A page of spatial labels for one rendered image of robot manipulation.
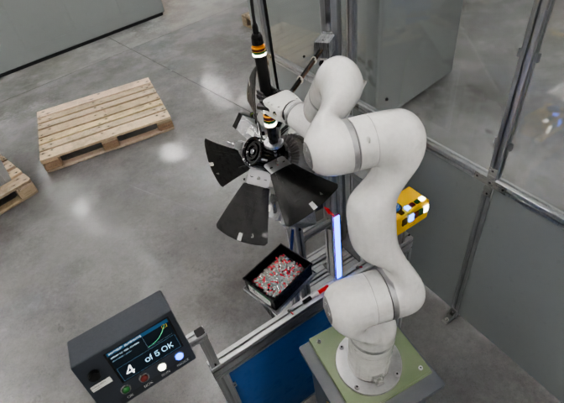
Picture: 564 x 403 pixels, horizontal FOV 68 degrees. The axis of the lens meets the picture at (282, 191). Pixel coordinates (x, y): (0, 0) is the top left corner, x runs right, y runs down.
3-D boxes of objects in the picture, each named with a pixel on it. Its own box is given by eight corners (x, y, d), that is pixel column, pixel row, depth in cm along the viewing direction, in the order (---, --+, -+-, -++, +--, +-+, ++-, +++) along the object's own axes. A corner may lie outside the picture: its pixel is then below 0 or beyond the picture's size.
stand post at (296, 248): (304, 295, 253) (287, 181, 192) (312, 306, 247) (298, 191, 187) (297, 299, 252) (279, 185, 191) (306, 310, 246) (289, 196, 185)
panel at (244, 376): (390, 333, 216) (399, 251, 172) (393, 335, 215) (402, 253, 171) (254, 435, 188) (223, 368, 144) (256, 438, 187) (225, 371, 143)
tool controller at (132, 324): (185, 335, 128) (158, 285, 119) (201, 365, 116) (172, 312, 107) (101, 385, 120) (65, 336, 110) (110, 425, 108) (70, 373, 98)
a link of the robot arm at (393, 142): (348, 303, 105) (409, 286, 107) (367, 339, 94) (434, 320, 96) (327, 112, 81) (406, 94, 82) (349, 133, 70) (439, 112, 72)
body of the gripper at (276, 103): (282, 130, 128) (263, 115, 135) (309, 117, 131) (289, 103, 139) (279, 109, 123) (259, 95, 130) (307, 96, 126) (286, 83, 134)
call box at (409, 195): (407, 205, 165) (409, 185, 158) (426, 219, 158) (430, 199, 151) (376, 224, 159) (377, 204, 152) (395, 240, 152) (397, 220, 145)
